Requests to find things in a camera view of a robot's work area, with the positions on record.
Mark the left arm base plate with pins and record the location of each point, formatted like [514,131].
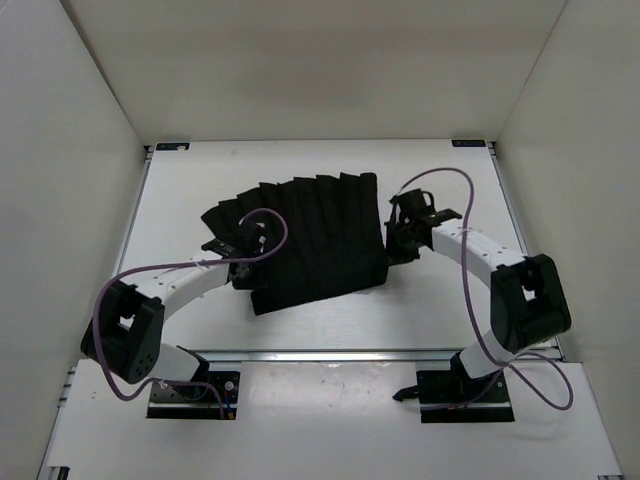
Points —
[199,403]

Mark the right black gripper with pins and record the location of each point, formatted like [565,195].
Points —
[393,254]

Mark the black pleated skirt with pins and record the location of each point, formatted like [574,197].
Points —
[329,232]

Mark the aluminium front rail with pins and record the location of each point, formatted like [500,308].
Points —
[327,356]

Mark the right blue corner label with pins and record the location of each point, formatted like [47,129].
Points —
[468,143]

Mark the left blue corner label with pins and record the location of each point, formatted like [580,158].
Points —
[172,146]

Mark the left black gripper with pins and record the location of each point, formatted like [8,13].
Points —
[242,282]

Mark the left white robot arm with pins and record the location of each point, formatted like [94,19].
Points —
[124,335]

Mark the blue corner label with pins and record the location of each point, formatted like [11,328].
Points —
[468,143]
[172,146]

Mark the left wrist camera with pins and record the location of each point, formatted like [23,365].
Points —
[253,235]

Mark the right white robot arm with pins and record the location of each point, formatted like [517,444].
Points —
[527,301]

